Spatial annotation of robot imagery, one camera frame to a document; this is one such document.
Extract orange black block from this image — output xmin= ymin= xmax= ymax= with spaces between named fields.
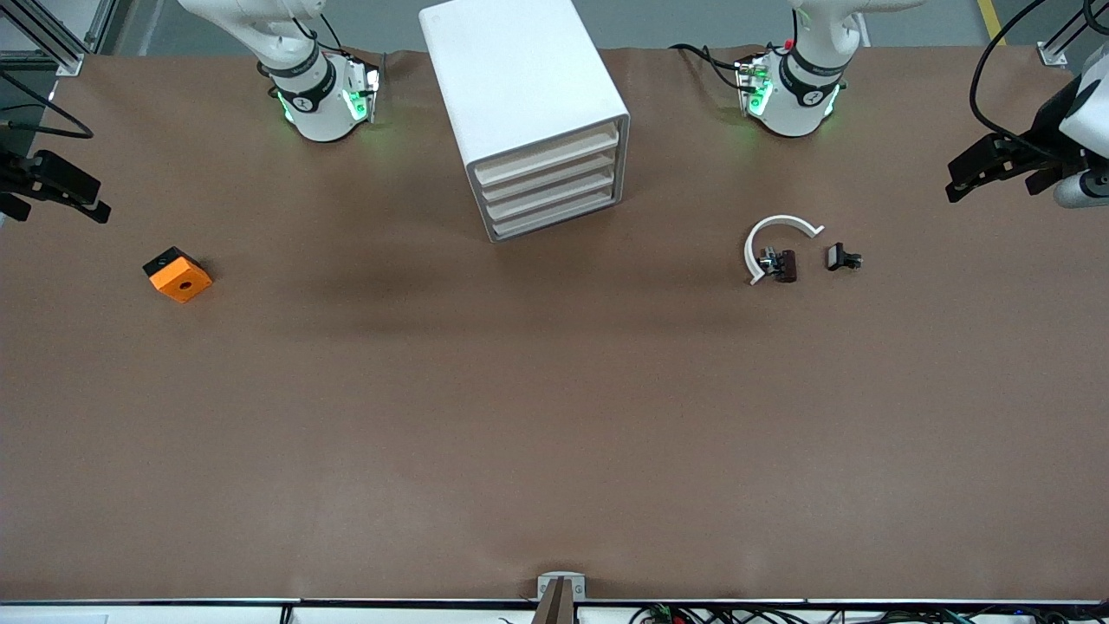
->
xmin=142 ymin=246 xmax=214 ymax=304

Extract white curved plastic part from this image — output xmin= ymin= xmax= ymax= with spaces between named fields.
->
xmin=743 ymin=214 xmax=826 ymax=287

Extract dark brown small component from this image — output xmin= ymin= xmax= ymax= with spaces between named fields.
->
xmin=760 ymin=247 xmax=799 ymax=285

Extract aluminium frame post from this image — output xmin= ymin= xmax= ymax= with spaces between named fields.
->
xmin=0 ymin=0 xmax=118 ymax=79
xmin=1037 ymin=0 xmax=1109 ymax=68

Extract black arm base cable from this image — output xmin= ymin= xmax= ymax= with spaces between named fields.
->
xmin=670 ymin=42 xmax=748 ymax=93

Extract tangled black cables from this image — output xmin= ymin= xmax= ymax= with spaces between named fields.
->
xmin=628 ymin=604 xmax=1072 ymax=624

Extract metal mount bracket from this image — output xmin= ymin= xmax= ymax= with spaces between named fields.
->
xmin=535 ymin=572 xmax=587 ymax=624

